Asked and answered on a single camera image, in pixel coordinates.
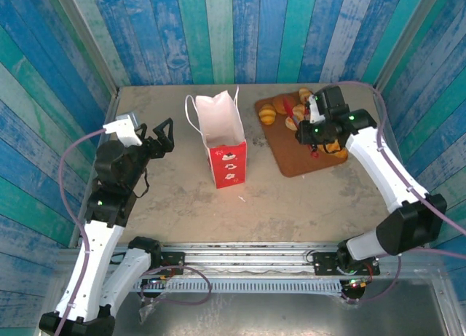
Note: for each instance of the fake croissant bread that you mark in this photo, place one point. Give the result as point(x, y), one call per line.
point(267, 114)

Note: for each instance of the red metal tongs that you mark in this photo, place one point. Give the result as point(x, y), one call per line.
point(292, 113)

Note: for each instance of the small white paper scrap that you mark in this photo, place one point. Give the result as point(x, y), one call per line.
point(241, 198)

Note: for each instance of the red white paper bag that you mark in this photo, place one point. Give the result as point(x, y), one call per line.
point(227, 164)

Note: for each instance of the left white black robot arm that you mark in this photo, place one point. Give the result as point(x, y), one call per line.
point(94, 263)

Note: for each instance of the grey steel base panel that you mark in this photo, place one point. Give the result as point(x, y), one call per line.
point(273, 314)

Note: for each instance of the small circuit board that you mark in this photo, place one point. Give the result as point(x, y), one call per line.
point(355, 284)
point(156, 280)

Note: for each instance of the black mount plate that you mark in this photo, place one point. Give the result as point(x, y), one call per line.
point(324, 263)
point(174, 259)

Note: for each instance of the golden fake bread roll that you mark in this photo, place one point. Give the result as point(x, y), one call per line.
point(304, 94)

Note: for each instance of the brown tray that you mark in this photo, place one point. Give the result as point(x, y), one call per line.
point(287, 154)

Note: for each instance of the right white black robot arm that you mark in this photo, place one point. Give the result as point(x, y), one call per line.
point(382, 168)

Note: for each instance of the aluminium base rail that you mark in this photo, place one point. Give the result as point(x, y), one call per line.
point(247, 257)

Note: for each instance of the aluminium frame post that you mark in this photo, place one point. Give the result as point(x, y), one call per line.
point(406, 37)
point(91, 44)

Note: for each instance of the left black mount plate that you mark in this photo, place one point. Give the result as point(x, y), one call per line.
point(174, 259)

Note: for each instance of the long striped fake bread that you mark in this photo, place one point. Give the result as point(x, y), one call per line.
point(300, 112)

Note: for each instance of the right black mount plate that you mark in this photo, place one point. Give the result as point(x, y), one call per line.
point(324, 263)

